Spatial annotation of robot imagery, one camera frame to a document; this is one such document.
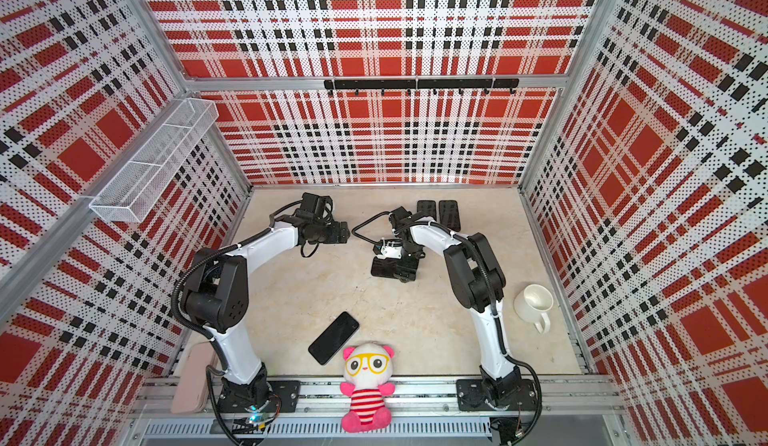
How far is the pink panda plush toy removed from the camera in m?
0.66

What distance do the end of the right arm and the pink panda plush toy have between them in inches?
8.2

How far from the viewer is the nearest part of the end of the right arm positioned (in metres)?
0.86
